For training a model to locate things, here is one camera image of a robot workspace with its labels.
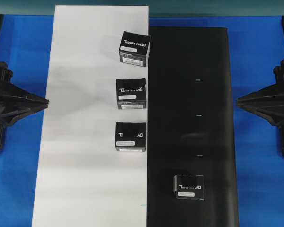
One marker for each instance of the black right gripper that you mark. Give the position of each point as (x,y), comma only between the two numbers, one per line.
(270,95)

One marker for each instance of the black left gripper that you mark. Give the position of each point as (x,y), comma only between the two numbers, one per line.
(9,91)

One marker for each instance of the black dynamixel box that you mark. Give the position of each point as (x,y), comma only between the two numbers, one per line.
(130,136)
(189,187)
(134,49)
(131,93)

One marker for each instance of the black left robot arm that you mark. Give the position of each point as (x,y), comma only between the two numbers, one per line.
(15,103)

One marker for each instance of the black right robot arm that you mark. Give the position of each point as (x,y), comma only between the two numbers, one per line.
(276,109)

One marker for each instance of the black base sheet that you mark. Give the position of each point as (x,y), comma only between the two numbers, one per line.
(190,127)

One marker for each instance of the white base sheet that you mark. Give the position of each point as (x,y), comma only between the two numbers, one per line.
(82,180)

